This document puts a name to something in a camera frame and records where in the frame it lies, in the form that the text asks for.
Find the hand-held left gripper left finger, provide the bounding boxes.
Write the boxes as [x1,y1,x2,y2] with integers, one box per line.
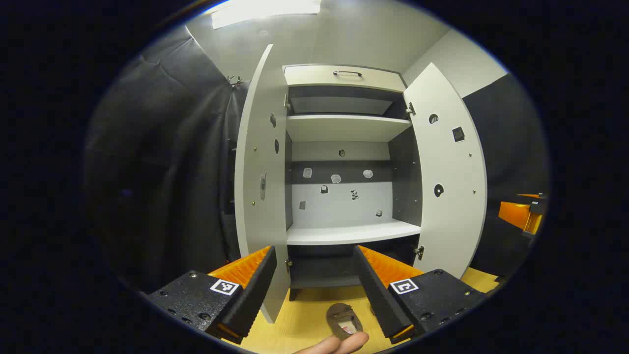
[146,246,277,345]

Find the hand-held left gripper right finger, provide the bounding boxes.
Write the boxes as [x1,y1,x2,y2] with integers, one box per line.
[353,245,487,345]

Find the brown fuzzy shoe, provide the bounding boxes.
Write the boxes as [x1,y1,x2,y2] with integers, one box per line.
[326,303,363,341]

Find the white shoe cabinet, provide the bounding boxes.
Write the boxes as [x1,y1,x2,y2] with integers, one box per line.
[283,64,424,301]

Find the white cabinet drawer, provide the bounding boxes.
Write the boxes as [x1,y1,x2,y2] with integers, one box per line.
[284,65,407,92]

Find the ceiling light panel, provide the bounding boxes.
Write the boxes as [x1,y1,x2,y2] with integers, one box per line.
[211,0,322,29]

